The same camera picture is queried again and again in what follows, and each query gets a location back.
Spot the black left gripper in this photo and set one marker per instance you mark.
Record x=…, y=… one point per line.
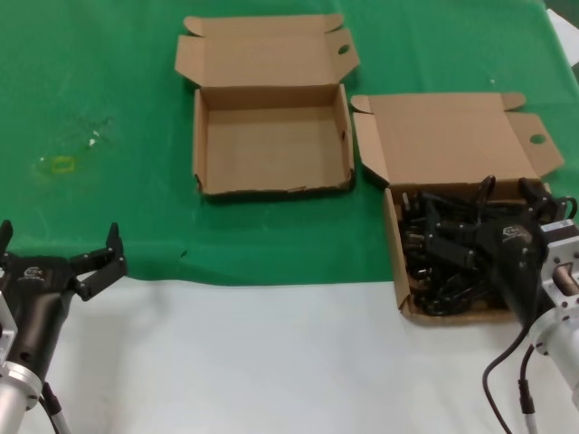
x=36, y=280

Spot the cardboard box with open lid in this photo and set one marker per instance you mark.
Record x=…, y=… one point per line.
x=443, y=140

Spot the yellow tape square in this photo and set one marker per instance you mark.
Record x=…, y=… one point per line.
x=52, y=165

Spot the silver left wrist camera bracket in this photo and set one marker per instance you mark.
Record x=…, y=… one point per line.
x=6, y=325

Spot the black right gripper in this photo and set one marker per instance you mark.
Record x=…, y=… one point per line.
x=518, y=262

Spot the green table cloth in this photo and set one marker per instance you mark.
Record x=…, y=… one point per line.
x=113, y=68

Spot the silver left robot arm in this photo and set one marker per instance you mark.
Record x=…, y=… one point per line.
x=16, y=398

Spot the cardboard box with torn rim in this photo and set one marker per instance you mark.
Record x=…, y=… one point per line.
x=271, y=135

